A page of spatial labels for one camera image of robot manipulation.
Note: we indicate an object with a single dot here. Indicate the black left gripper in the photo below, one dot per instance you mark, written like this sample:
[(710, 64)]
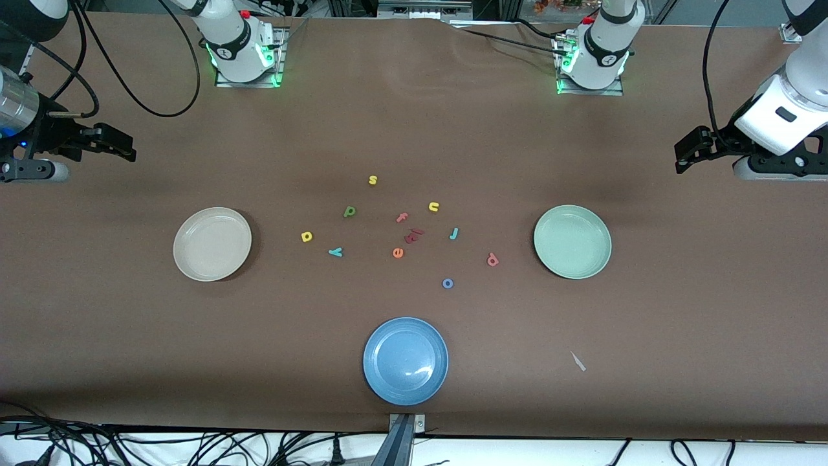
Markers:
[(722, 140)]

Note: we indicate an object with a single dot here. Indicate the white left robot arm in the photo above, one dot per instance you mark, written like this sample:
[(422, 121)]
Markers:
[(605, 45)]

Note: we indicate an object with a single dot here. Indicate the red foam letter p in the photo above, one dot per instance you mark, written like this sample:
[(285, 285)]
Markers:
[(493, 260)]

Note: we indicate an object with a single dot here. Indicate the brown table cover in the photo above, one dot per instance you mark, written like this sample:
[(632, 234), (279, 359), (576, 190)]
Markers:
[(129, 323)]

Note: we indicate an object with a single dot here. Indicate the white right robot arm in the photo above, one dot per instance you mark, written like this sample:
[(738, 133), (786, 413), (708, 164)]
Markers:
[(236, 39)]

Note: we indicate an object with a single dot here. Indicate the green round plate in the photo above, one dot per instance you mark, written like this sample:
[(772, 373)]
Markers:
[(572, 241)]

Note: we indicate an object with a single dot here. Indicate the metal camera pole bracket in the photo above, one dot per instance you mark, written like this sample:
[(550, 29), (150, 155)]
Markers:
[(401, 446)]

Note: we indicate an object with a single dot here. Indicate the white paper scrap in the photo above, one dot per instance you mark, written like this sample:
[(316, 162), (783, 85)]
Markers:
[(577, 361)]

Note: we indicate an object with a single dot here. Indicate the grey metal box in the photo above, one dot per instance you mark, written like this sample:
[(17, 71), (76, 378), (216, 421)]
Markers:
[(424, 10)]

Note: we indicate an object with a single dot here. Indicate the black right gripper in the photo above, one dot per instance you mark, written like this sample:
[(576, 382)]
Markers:
[(50, 131)]

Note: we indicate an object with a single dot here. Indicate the green foam letter p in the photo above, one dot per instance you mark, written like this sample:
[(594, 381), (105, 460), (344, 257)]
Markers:
[(349, 211)]

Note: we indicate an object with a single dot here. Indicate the blue round plate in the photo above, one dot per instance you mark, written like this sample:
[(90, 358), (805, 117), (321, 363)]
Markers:
[(405, 360)]

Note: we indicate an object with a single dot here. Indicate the black power plug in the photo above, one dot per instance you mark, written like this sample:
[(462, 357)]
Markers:
[(336, 453)]

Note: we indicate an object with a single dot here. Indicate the dark red foam letter k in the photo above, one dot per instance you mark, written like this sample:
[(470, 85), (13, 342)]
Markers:
[(410, 239)]

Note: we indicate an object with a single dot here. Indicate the aluminium frame corner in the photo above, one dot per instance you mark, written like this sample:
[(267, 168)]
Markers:
[(790, 32)]

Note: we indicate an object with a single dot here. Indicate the beige round plate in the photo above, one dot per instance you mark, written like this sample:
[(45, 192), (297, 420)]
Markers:
[(212, 244)]

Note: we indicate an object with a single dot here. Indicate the orange flowers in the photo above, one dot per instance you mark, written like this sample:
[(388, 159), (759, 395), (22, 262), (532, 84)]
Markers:
[(556, 5)]

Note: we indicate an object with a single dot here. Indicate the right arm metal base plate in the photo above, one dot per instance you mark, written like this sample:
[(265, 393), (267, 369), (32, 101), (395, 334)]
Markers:
[(279, 71)]

